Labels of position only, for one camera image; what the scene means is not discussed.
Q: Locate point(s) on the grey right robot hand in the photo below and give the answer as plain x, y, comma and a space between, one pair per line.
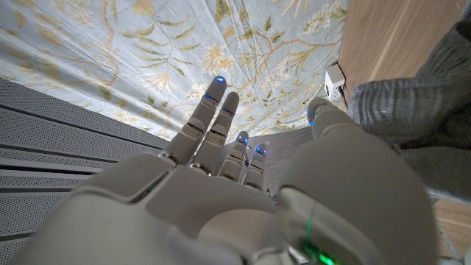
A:
206, 221

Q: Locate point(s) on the grey fabric shorts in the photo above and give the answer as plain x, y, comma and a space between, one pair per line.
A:
423, 110

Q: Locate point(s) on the floral printed backdrop cloth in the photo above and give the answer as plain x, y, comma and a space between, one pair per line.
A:
147, 48

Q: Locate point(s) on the white power strip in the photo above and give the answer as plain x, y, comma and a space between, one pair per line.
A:
333, 82

